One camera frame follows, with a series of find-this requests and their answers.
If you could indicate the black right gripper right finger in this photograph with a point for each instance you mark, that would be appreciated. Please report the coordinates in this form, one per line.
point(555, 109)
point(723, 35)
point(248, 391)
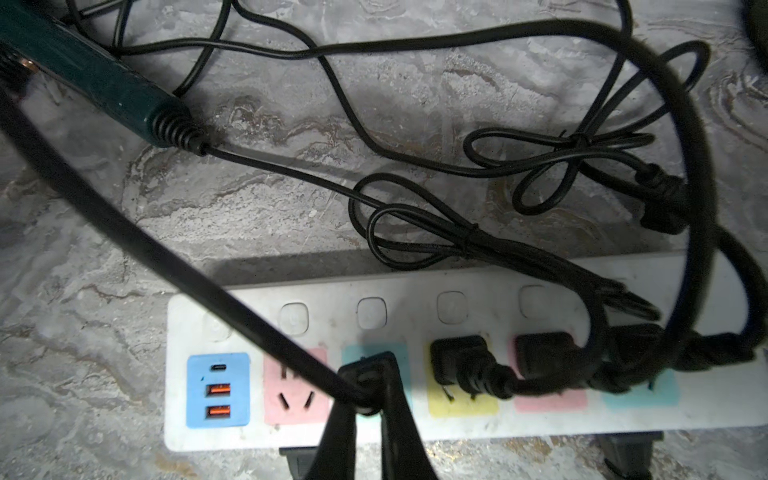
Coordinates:
point(403, 454)

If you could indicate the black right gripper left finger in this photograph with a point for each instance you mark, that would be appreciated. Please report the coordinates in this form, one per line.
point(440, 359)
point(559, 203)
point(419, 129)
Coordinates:
point(335, 456)

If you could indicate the white multicolour power strip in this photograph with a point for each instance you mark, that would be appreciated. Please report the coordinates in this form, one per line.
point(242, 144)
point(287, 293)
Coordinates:
point(464, 342)

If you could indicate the black cable large green dryer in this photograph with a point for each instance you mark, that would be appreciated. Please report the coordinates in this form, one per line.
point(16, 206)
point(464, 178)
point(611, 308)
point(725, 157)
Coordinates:
point(459, 238)

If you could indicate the large green orange hair dryer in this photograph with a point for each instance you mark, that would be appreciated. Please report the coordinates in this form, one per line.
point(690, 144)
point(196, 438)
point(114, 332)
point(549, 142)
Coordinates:
point(134, 101)

